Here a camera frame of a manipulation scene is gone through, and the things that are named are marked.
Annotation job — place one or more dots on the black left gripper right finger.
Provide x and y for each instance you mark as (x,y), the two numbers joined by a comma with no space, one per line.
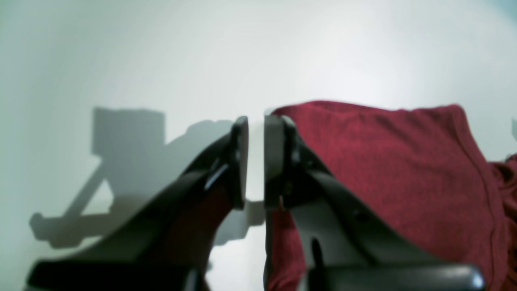
(346,246)

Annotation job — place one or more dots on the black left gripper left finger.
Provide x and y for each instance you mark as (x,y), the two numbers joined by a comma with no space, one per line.
(166,245)

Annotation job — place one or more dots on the dark red long-sleeve T-shirt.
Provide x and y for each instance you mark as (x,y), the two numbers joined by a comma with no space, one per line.
(422,172)

